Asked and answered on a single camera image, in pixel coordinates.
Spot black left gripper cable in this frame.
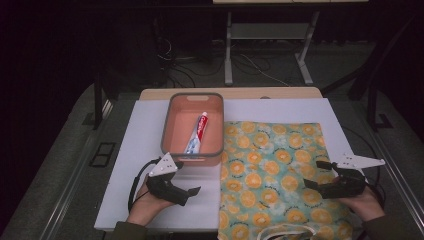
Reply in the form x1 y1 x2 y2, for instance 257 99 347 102
127 157 162 213

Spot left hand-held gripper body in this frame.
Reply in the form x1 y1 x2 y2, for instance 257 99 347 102
145 152 191 207

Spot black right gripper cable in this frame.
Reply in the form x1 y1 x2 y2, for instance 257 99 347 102
343 125 386 208

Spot aluminium rail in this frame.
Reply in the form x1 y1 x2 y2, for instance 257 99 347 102
368 128 424 231
39 99 114 240

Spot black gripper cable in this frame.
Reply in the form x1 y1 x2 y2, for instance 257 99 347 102
343 125 386 208
127 157 162 213

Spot metal-legged desk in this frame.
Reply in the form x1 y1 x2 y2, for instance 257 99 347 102
212 0 370 87

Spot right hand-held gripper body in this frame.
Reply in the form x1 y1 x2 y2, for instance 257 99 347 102
318 152 387 200

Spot person's right hand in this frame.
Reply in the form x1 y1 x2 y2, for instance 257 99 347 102
333 176 386 223

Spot red and white toothpaste tube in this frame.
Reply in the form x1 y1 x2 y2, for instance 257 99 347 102
184 111 209 155

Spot person's left hand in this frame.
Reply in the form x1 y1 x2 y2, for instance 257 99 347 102
126 174 175 228

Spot white floor cable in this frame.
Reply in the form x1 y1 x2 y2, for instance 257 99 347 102
239 53 292 88

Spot orange plastic basket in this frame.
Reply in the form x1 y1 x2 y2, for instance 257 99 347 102
160 92 225 167

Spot black floor cables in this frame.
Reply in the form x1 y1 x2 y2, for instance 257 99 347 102
156 36 234 88

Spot orange fruit print cloth bag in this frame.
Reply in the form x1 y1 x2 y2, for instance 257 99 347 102
218 120 354 240

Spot black stand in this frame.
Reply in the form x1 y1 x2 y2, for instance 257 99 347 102
321 16 424 132
83 74 121 131

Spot white board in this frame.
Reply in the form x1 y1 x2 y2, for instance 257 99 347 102
94 98 363 233

